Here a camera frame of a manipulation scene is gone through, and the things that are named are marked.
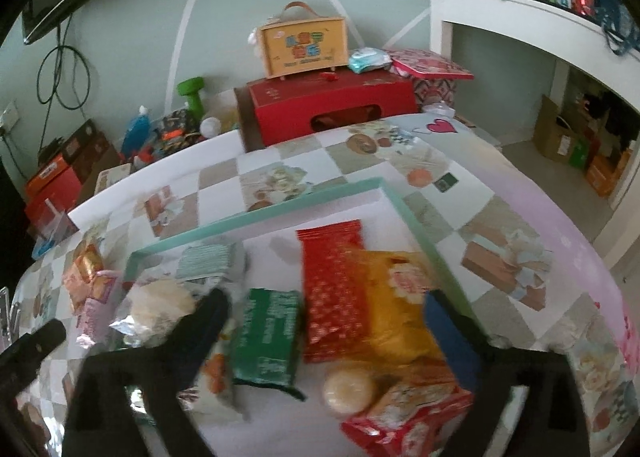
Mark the orange and pink snack packet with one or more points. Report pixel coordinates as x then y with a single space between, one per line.
87 269

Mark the red and brown box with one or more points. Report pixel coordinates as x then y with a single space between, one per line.
45 209

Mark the cardboard boxes under desk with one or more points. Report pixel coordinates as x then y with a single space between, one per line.
555 137

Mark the round pastry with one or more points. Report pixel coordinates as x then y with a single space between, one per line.
350 391
157 304

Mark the white foam board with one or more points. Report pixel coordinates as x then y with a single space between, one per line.
165 172

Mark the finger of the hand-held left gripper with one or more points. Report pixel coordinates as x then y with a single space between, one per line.
37 339

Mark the blue tissue pack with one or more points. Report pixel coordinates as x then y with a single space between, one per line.
42 249

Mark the white ball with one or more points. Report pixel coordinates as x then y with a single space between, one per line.
210 127

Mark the pile of small toys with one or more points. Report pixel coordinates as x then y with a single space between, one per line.
175 134

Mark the yellow transparent snack packet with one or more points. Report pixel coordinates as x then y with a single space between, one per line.
400 317

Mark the cream printed box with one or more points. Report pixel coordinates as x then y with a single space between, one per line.
112 179

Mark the white wall socket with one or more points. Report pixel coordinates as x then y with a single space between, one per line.
9 118

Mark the green dumbbell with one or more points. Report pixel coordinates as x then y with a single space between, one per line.
192 94

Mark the wet wipes pack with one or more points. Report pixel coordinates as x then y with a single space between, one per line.
369 61

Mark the orange and brown box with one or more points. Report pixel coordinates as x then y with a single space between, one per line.
50 174

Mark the red and white snack packet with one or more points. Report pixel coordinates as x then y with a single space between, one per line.
405 429

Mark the blue bottle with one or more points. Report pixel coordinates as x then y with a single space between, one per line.
136 134

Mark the red patterned snack packet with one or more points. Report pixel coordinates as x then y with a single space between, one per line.
332 287

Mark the white snack packet orange print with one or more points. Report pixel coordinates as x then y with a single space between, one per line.
220 377

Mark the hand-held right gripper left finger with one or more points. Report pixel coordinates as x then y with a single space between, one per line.
212 322

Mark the pink patterned box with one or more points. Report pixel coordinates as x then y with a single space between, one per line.
430 64

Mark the white desk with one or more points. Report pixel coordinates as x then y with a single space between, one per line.
440 12

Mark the clear plastic container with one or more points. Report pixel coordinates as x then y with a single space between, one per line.
57 227

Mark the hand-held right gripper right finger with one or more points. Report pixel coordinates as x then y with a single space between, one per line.
445 332

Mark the large red box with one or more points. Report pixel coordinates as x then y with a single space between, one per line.
300 97

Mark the white tray with teal rim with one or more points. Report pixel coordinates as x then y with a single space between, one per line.
275 277

